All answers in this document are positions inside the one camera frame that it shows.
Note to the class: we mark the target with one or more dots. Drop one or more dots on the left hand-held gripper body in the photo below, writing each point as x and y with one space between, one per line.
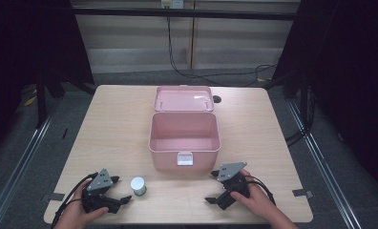
98 184

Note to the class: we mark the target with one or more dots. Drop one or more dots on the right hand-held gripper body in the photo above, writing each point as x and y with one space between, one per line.
231 171

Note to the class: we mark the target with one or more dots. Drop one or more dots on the small jar with white lid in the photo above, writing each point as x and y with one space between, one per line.
137 184

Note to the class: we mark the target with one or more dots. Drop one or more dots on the pink plastic storage box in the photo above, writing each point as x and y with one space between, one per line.
184 130

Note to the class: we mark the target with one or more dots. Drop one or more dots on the person's left hand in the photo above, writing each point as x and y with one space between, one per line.
74 216

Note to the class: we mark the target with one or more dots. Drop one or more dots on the person's right hand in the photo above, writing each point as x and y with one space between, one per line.
258 202

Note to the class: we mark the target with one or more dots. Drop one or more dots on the grey tape strip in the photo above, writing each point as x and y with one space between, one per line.
302 192
57 196

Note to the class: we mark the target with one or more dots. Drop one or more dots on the black metal stand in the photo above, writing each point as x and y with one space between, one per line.
41 101

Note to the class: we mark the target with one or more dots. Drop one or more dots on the yellow floor tape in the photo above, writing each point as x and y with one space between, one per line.
30 101

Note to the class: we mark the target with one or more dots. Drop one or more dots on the black curtain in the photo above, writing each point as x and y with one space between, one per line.
25 47
352 79

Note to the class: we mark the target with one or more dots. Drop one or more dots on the metal floor rail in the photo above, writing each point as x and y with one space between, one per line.
21 165
324 165

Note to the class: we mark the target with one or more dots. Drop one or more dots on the black horizontal frame bar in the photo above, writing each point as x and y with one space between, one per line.
184 13

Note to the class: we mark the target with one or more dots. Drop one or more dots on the white wall socket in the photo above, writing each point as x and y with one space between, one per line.
172 3

